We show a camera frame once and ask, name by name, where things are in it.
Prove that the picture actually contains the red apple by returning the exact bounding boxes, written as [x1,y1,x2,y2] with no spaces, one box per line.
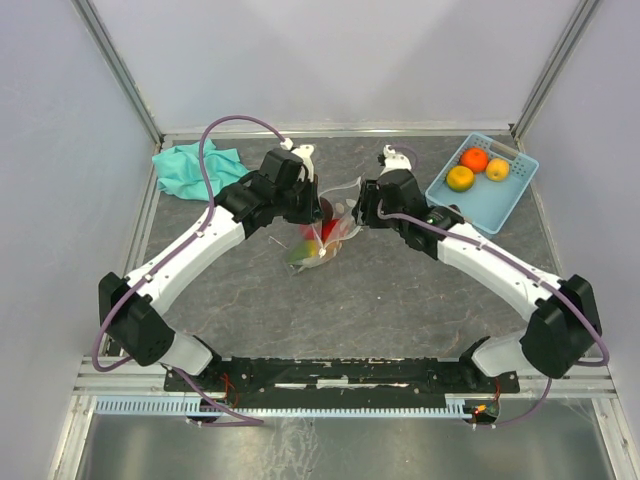
[321,218,340,242]

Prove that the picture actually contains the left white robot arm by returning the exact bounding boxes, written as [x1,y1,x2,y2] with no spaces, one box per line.
[98,145,323,390]

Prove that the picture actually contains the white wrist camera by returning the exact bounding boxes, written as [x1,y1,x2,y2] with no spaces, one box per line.
[378,144,418,174]
[280,138,315,179]

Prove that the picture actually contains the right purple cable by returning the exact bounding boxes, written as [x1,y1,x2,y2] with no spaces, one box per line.
[375,143,611,429]

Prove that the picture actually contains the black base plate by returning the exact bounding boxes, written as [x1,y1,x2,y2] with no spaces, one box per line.
[192,357,520,409]

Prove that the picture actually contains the green orange mango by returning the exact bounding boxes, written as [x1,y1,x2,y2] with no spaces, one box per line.
[287,240,320,266]

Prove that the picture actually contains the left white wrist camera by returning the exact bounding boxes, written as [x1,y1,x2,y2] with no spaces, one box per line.
[280,138,315,179]

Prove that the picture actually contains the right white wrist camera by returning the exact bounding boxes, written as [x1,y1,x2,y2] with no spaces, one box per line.
[378,144,418,174]

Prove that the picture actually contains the dark purple avocado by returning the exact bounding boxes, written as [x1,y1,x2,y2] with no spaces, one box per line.
[320,197,334,222]

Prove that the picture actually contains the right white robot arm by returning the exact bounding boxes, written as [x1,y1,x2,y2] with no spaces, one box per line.
[353,169,609,391]

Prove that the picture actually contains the clear dotted zip bag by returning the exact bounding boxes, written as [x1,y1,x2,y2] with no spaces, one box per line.
[285,177,362,274]

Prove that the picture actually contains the light blue cable duct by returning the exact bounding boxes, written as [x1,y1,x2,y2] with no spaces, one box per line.
[94,395,472,420]

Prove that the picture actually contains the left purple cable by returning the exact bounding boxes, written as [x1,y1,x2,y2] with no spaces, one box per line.
[90,114,294,427]

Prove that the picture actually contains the aluminium frame rail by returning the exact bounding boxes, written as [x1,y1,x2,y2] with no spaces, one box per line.
[72,356,618,399]

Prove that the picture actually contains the purple cable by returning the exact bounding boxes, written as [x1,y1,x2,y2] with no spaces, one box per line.
[90,114,294,427]
[375,143,611,429]

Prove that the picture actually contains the teal crumpled cloth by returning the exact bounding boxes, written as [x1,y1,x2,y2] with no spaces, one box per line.
[152,139,249,201]

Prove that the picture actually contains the yellow orange fruit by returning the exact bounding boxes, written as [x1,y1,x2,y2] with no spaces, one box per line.
[445,165,475,192]

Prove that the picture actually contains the light blue plastic basket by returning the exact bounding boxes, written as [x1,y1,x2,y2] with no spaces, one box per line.
[425,132,539,238]

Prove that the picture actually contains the orange tangerine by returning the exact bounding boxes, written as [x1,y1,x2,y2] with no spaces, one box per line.
[459,147,489,174]

